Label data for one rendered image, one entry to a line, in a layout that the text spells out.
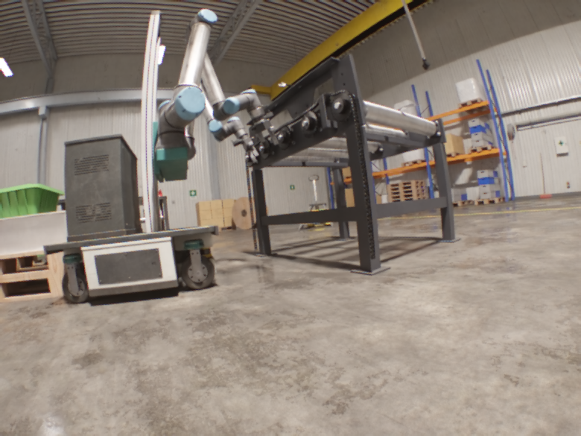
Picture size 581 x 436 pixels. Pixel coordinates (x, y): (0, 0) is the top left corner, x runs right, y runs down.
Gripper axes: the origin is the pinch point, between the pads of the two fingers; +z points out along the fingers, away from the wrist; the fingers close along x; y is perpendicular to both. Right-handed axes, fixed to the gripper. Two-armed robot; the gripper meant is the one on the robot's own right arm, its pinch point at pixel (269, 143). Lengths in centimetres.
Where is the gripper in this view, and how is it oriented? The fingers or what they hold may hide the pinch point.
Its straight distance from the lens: 164.5
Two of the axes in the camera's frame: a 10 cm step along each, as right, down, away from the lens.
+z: 3.9, 8.7, 3.1
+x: 5.3, 0.7, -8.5
